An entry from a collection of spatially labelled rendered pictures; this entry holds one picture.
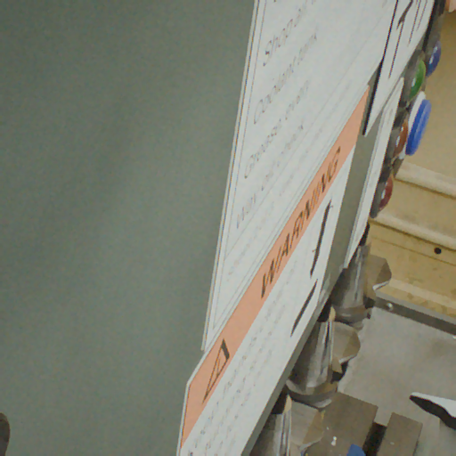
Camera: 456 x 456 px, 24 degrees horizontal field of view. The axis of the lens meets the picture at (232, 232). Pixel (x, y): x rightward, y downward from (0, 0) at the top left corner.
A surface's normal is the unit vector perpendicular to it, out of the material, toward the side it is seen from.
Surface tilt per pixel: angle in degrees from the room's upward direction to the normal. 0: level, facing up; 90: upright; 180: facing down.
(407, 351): 24
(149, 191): 90
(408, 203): 90
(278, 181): 90
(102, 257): 90
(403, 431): 0
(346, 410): 0
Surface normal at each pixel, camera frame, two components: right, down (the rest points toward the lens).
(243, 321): 0.92, 0.33
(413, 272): -0.37, 0.56
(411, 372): -0.04, -0.47
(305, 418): 0.12, -0.77
